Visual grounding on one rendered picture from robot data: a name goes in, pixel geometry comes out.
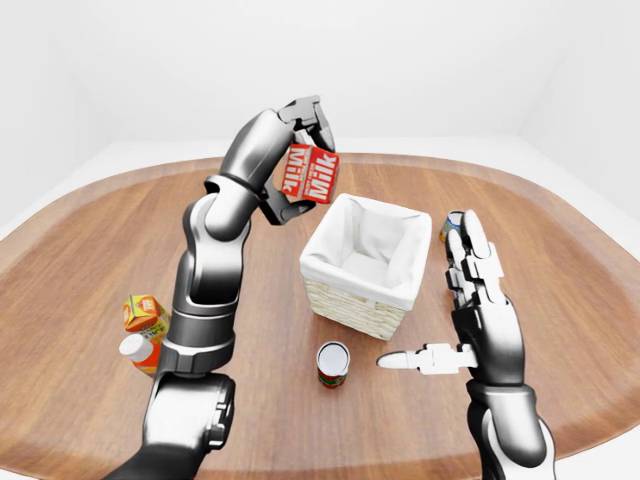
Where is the orange juice carton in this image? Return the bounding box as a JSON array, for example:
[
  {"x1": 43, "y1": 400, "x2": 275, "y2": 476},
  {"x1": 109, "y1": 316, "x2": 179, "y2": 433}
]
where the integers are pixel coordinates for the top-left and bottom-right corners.
[{"x1": 122, "y1": 293, "x2": 172, "y2": 344}]

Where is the red milk carton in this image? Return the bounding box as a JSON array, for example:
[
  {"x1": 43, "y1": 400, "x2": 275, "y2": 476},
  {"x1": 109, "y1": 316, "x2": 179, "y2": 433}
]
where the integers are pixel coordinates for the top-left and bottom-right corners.
[{"x1": 280, "y1": 143, "x2": 341, "y2": 205}]

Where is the red tin can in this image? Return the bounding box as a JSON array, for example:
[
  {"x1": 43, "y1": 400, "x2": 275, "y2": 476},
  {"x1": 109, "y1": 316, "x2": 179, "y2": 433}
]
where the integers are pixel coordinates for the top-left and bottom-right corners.
[{"x1": 316, "y1": 341, "x2": 351, "y2": 390}]

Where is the wicker basket with white liner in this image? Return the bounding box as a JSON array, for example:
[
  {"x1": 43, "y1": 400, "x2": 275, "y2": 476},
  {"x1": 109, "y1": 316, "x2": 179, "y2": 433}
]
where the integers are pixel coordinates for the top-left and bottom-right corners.
[{"x1": 298, "y1": 192, "x2": 434, "y2": 342}]

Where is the yellow and blue tin can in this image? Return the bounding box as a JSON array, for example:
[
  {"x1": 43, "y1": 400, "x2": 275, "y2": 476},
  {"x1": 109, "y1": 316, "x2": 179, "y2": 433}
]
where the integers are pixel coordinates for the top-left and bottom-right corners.
[{"x1": 439, "y1": 210, "x2": 466, "y2": 244}]

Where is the orange bottle with white cap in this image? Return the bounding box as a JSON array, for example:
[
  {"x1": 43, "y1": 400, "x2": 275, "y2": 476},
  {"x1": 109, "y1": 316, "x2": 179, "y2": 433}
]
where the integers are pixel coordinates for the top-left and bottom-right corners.
[{"x1": 118, "y1": 333, "x2": 162, "y2": 377}]

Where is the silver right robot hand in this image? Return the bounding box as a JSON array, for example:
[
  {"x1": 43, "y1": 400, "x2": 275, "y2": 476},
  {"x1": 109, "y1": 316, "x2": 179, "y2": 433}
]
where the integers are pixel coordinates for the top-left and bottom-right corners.
[{"x1": 375, "y1": 209, "x2": 527, "y2": 389}]

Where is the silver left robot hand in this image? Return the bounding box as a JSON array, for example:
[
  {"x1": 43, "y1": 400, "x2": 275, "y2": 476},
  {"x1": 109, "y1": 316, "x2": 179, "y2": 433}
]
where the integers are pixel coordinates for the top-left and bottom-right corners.
[{"x1": 217, "y1": 94, "x2": 338, "y2": 227}]

